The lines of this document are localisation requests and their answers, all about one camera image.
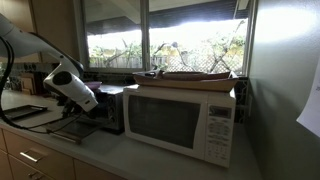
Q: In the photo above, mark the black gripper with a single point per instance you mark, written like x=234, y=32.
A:
x=71, y=108

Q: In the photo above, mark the purple bowl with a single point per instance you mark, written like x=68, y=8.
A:
x=92, y=85

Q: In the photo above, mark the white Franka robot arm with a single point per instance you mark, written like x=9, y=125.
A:
x=71, y=86

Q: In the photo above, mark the glass toaster oven door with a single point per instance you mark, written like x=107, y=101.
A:
x=76, y=128

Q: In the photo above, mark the silver toaster oven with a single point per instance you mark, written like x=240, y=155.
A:
x=113, y=110

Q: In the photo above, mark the white microwave oven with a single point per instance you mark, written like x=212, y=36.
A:
x=220, y=143

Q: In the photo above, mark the wooden box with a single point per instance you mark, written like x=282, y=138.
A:
x=30, y=85

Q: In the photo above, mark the black flat baking tray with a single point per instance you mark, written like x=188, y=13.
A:
x=23, y=111

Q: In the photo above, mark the wooden drawer front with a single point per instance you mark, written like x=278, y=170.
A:
x=56, y=163

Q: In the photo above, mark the wooden dish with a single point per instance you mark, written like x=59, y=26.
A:
x=195, y=75

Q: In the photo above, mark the wooden serving tray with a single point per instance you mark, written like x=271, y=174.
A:
x=200, y=85

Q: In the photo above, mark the white paper sheet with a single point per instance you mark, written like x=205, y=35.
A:
x=311, y=113

